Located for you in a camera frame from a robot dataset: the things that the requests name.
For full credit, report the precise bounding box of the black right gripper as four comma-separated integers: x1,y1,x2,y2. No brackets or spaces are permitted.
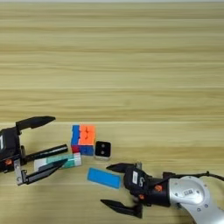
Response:
100,161,172,220

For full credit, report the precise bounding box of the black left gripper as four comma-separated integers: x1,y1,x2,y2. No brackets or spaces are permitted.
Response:
0,115,69,186

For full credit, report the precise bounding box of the green white glue stick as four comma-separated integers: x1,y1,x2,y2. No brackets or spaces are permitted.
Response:
32,151,83,172

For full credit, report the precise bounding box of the right black box white label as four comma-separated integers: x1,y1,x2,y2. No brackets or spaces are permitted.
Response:
123,166,153,197

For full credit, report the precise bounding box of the black box white label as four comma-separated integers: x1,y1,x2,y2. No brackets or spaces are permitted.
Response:
0,126,22,161
123,166,153,197

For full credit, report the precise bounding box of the blue rectangular block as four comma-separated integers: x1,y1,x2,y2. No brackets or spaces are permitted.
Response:
86,166,123,190

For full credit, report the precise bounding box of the left black box white label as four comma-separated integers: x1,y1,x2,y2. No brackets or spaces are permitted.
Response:
0,126,22,161

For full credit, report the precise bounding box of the small black white cube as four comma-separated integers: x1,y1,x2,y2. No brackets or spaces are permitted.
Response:
94,140,112,161

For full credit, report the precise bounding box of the colourful puzzle cube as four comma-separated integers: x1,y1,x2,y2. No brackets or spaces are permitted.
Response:
70,123,97,157

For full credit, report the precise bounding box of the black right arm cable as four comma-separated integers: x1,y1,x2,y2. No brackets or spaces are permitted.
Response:
162,171,224,182

